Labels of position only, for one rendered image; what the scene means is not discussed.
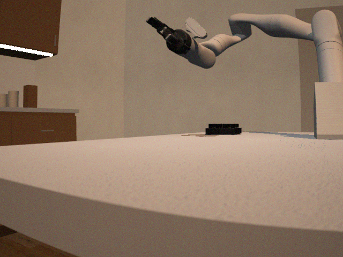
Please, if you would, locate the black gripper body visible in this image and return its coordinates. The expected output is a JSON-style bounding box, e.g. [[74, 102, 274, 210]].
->
[[162, 28, 191, 54]]

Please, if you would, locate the black knob box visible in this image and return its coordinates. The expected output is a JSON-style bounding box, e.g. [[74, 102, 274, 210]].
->
[[205, 124, 242, 135]]

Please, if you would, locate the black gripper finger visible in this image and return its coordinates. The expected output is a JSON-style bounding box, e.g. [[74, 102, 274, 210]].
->
[[146, 16, 175, 38], [165, 34, 191, 54]]

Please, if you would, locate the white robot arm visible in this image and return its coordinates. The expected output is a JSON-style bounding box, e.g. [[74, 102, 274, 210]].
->
[[178, 10, 343, 82]]

